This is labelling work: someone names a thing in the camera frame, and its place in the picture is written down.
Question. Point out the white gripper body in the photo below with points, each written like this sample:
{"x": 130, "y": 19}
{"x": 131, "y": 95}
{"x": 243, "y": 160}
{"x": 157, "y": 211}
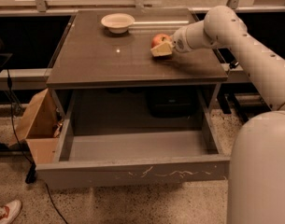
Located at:
{"x": 178, "y": 43}

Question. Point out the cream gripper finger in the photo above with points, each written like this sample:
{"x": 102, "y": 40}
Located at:
{"x": 163, "y": 49}

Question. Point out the red apple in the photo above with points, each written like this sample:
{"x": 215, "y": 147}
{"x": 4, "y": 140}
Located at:
{"x": 159, "y": 38}

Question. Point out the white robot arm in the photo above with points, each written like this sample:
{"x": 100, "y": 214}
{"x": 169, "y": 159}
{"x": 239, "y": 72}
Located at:
{"x": 256, "y": 182}

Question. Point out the grey cabinet with counter top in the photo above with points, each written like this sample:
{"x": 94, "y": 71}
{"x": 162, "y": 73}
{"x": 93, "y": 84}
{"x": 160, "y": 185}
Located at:
{"x": 119, "y": 87}

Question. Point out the open grey top drawer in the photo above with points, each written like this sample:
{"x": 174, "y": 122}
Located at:
{"x": 110, "y": 139}

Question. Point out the white paper bowl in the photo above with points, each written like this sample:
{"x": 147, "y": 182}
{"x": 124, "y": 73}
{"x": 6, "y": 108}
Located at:
{"x": 118, "y": 23}

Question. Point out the black power adapter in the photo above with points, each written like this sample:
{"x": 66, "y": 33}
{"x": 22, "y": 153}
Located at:
{"x": 233, "y": 64}

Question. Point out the black stand leg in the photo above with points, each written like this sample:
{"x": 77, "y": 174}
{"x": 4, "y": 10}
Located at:
{"x": 227, "y": 100}

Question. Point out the brown cardboard box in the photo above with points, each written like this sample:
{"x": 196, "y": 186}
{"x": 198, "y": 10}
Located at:
{"x": 38, "y": 128}

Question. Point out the white and red sneaker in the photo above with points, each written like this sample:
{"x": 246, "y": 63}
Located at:
{"x": 10, "y": 211}

